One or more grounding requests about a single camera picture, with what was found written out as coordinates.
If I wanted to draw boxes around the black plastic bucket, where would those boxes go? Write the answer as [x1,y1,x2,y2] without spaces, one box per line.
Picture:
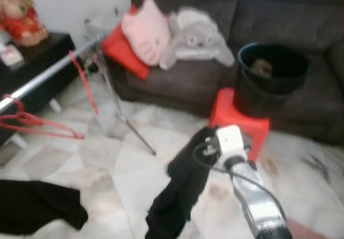
[234,42,311,119]

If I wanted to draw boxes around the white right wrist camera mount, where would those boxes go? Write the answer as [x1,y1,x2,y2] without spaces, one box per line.
[215,125,248,159]

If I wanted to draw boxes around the dark brown fabric sofa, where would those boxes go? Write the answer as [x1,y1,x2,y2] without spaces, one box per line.
[110,0,344,146]

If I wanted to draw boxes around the black knit garment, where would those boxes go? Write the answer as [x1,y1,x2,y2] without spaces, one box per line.
[145,126,226,239]

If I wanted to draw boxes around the red plastic stool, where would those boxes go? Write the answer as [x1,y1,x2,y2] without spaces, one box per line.
[209,87,270,162]

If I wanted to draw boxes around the red laughing buddha figurine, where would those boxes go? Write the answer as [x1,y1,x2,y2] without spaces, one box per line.
[0,0,49,47]

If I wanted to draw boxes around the grey totoro plush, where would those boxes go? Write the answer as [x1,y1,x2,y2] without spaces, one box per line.
[159,7,236,70]

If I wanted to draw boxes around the black t-shirt with print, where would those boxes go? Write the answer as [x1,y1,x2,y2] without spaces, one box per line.
[0,179,89,235]

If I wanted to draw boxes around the white pink tissue box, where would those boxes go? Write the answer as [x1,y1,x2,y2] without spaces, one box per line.
[0,43,25,68]

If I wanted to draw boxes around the pink cat face cushion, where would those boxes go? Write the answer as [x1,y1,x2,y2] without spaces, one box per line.
[121,0,171,67]

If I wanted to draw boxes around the silver metal clothes rack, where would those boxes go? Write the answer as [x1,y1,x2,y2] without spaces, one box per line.
[0,16,157,156]

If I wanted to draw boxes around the red plastic hanger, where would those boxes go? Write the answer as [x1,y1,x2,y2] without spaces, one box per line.
[68,50,100,116]

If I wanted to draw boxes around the red cushion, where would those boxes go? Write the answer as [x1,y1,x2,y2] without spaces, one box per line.
[101,5,151,81]

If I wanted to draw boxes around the black tv console cabinet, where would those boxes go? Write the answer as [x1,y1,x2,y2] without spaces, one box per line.
[0,32,81,148]

